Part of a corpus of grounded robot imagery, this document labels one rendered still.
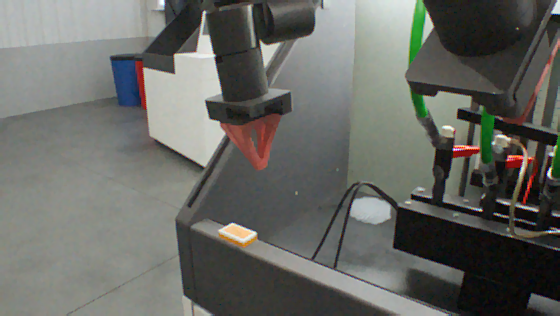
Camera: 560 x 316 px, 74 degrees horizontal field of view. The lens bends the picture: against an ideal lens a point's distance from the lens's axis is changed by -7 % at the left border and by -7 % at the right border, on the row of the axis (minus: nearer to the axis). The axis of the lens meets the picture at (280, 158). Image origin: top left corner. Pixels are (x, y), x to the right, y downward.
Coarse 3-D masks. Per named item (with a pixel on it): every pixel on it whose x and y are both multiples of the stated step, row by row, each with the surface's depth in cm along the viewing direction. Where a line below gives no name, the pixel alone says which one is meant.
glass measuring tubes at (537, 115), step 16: (544, 80) 72; (544, 96) 73; (544, 112) 72; (528, 144) 77; (544, 160) 75; (480, 176) 82; (512, 176) 79; (528, 176) 79; (512, 192) 79; (528, 192) 77
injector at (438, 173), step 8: (448, 144) 60; (440, 152) 61; (448, 152) 60; (440, 160) 61; (448, 160) 61; (432, 168) 60; (440, 168) 60; (448, 168) 61; (440, 176) 61; (448, 176) 62; (440, 184) 63; (432, 192) 64; (440, 192) 63; (432, 200) 64; (440, 200) 64
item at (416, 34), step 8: (416, 0) 42; (416, 8) 42; (424, 8) 42; (416, 16) 42; (424, 16) 42; (416, 24) 42; (424, 24) 42; (416, 32) 42; (416, 40) 42; (416, 48) 43; (408, 56) 44; (408, 64) 44; (416, 96) 46; (416, 104) 47; (424, 104) 47; (416, 112) 49; (424, 112) 48
